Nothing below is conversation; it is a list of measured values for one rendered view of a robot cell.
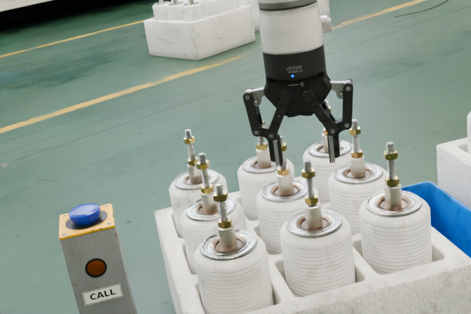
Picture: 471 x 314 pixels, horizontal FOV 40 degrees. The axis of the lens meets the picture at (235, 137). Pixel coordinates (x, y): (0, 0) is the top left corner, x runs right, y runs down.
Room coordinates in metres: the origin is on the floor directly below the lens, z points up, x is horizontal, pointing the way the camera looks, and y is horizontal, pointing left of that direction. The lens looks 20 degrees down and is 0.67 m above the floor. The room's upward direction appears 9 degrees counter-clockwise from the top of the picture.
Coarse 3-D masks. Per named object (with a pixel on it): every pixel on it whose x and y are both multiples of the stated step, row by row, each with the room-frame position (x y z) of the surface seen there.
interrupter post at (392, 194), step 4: (400, 184) 0.79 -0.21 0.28; (384, 188) 0.79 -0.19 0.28; (388, 188) 0.79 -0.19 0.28; (392, 188) 0.78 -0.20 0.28; (396, 188) 0.78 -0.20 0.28; (400, 188) 0.79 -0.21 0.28; (388, 192) 0.79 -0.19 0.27; (392, 192) 0.78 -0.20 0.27; (396, 192) 0.78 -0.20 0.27; (400, 192) 0.79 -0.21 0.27; (388, 196) 0.79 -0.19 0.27; (392, 196) 0.78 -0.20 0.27; (396, 196) 0.78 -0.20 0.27; (400, 196) 0.79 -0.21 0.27; (388, 200) 0.79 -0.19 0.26; (392, 200) 0.78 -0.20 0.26; (396, 200) 0.78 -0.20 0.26; (400, 200) 0.78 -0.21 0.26; (388, 204) 0.79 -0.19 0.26; (392, 204) 0.78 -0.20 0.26; (396, 204) 0.78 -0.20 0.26; (400, 204) 0.78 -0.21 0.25
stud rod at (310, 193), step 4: (308, 160) 0.77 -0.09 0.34; (304, 164) 0.77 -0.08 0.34; (308, 164) 0.77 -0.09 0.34; (304, 168) 0.77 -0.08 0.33; (308, 168) 0.77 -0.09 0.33; (308, 180) 0.77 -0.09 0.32; (312, 180) 0.77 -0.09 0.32; (308, 184) 0.77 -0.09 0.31; (312, 184) 0.77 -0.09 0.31; (308, 188) 0.77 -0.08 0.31; (312, 188) 0.77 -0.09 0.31; (308, 192) 0.77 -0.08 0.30; (312, 192) 0.77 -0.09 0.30; (308, 196) 0.77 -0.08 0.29; (312, 196) 0.77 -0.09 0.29
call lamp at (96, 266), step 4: (96, 260) 0.72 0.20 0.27; (88, 264) 0.72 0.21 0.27; (92, 264) 0.72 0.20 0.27; (96, 264) 0.72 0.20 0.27; (100, 264) 0.72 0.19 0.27; (88, 268) 0.72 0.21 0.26; (92, 268) 0.72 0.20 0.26; (96, 268) 0.72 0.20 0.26; (100, 268) 0.72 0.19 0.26; (104, 268) 0.72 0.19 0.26; (88, 272) 0.72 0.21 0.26; (92, 272) 0.72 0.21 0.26; (96, 272) 0.72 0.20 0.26; (100, 272) 0.72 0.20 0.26
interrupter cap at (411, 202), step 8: (384, 192) 0.83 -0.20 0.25; (408, 192) 0.81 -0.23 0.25; (368, 200) 0.81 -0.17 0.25; (376, 200) 0.81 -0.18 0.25; (384, 200) 0.81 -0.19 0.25; (408, 200) 0.79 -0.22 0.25; (416, 200) 0.79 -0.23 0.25; (368, 208) 0.79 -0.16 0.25; (376, 208) 0.78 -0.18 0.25; (384, 208) 0.79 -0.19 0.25; (392, 208) 0.78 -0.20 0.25; (400, 208) 0.78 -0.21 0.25; (408, 208) 0.77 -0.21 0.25; (416, 208) 0.76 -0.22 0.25; (384, 216) 0.76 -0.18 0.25; (392, 216) 0.76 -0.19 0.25; (400, 216) 0.75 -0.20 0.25
